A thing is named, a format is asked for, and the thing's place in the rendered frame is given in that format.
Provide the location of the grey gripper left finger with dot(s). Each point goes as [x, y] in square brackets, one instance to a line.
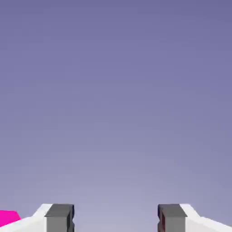
[56, 219]

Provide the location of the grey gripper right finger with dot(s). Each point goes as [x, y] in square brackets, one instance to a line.
[174, 219]

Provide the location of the large magenta box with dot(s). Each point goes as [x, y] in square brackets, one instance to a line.
[8, 217]

